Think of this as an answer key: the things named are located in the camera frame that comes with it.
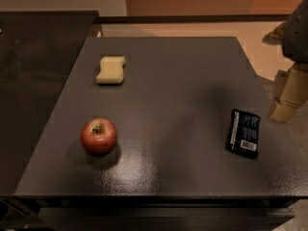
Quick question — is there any yellow sponge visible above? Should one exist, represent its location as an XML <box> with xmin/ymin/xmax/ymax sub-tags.
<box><xmin>95</xmin><ymin>57</ymin><xmax>125</xmax><ymax>85</ymax></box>

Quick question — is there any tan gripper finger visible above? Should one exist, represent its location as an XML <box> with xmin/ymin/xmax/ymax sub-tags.
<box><xmin>269</xmin><ymin>64</ymin><xmax>308</xmax><ymax>123</ymax></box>
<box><xmin>262</xmin><ymin>22</ymin><xmax>286</xmax><ymax>45</ymax></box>

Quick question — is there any dark blue rxbar wrapper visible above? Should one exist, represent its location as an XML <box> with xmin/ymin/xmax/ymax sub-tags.
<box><xmin>226</xmin><ymin>109</ymin><xmax>261</xmax><ymax>159</ymax></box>

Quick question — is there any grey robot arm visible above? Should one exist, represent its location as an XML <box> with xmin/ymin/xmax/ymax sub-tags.
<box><xmin>262</xmin><ymin>0</ymin><xmax>308</xmax><ymax>122</ymax></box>

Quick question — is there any red apple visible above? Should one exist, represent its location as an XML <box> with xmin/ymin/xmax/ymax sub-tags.
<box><xmin>80</xmin><ymin>118</ymin><xmax>117</xmax><ymax>157</ymax></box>

